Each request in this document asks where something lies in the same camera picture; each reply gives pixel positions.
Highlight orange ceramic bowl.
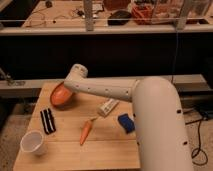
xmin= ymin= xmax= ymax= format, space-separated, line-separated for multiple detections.
xmin=50 ymin=82 xmax=73 ymax=107

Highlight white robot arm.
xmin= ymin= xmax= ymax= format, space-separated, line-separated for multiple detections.
xmin=64 ymin=64 xmax=194 ymax=171

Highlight blue sponge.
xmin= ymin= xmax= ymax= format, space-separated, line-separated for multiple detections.
xmin=118 ymin=113 xmax=135 ymax=134

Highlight orange carrot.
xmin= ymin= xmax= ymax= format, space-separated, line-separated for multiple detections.
xmin=79 ymin=118 xmax=95 ymax=145

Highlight black object on bench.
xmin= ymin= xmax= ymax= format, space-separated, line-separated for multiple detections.
xmin=107 ymin=10 xmax=131 ymax=26

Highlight orange box on bench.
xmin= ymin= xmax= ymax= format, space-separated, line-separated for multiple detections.
xmin=131 ymin=5 xmax=152 ymax=25

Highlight translucent plastic cup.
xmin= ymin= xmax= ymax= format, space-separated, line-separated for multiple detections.
xmin=20 ymin=130 xmax=46 ymax=156

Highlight grey metal post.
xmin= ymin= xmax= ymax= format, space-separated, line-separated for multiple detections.
xmin=175 ymin=0 xmax=193 ymax=30
xmin=83 ymin=0 xmax=94 ymax=31

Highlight grey metal post right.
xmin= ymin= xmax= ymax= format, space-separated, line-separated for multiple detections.
xmin=175 ymin=0 xmax=193 ymax=30

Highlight black floor cables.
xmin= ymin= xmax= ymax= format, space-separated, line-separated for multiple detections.
xmin=182 ymin=108 xmax=211 ymax=167

